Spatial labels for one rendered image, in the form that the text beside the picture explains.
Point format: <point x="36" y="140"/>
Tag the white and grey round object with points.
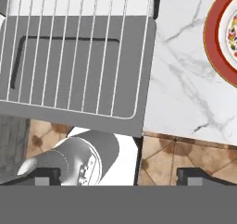
<point x="123" y="166"/>

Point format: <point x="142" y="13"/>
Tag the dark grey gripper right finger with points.
<point x="191" y="174"/>

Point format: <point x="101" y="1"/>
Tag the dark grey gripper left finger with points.
<point x="46" y="174"/>

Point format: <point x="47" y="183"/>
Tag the black and white toaster oven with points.
<point x="157" y="2"/>

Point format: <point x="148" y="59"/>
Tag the red rimmed patterned plate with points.
<point x="213" y="39"/>

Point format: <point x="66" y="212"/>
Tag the grey toaster oven door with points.
<point x="129" y="64"/>

